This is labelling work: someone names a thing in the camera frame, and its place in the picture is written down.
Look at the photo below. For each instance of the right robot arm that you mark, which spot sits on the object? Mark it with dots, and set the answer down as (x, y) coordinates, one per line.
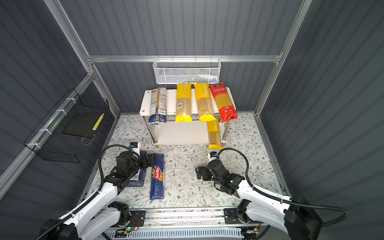
(293, 216)

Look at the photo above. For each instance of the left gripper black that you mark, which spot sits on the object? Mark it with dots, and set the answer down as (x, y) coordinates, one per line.
(150, 161)

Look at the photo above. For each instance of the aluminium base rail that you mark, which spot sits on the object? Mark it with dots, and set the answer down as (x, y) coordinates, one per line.
(186, 217)

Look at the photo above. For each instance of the yellow Pastatime spaghetti bag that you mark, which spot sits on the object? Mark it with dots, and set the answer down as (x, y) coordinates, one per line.
(215, 141)

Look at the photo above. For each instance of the floral table mat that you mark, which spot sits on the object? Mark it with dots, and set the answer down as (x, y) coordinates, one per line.
(182, 189)

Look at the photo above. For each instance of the clear blue spaghetti bag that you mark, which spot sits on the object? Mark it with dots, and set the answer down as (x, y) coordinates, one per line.
(158, 110)

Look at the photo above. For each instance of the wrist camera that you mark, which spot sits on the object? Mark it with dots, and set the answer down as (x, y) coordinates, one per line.
(212, 156)
(135, 147)

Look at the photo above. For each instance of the dark blue pasta box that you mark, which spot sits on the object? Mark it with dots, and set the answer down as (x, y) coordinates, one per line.
(139, 178)

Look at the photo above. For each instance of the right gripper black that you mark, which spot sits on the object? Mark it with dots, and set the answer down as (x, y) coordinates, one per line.
(199, 172)

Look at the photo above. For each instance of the blue Barilla spaghetti box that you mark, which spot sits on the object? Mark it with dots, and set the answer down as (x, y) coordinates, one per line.
(157, 178)

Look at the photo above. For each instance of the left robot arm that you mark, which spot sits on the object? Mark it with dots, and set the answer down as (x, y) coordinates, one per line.
(100, 211)

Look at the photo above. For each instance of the yellow marker pen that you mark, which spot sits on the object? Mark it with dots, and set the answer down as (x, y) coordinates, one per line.
(97, 123)

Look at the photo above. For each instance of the black wire basket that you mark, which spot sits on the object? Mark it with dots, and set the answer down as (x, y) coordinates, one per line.
(67, 135)

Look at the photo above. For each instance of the yellow spaghetti bag label up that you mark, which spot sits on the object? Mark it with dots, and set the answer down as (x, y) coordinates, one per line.
(184, 98)

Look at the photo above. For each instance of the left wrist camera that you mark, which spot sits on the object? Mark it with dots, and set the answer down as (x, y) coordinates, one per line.
(135, 147)

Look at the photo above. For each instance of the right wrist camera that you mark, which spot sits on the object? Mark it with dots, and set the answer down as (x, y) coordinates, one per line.
(212, 156)

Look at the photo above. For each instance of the white two-tier shelf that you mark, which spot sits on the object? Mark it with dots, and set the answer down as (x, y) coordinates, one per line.
(182, 133)

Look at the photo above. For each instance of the pens in white basket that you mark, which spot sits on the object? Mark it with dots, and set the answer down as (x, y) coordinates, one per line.
(203, 78)

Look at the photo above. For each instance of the red spaghetti bag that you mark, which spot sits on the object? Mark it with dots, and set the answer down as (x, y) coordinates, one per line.
(225, 105)

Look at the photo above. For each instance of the white wire mesh basket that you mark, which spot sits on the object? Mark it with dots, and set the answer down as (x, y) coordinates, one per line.
(167, 73)

